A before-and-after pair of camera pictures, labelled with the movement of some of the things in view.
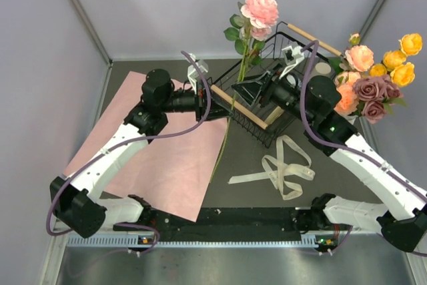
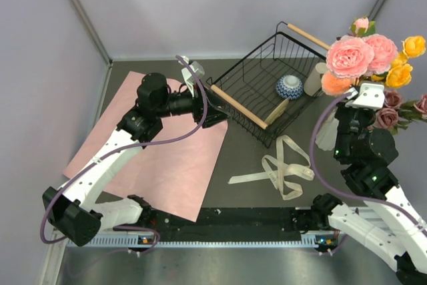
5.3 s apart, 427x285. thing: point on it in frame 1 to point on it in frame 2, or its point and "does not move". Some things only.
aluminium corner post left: [81, 12] does not move
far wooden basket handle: [327, 47] does not move
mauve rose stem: [377, 95] to [406, 113]
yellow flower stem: [401, 73] does not move
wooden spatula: [274, 115] does not move
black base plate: [221, 224] does not move
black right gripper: [250, 90] to [342, 107]
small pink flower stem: [252, 26] to [355, 55]
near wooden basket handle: [240, 107] does not move
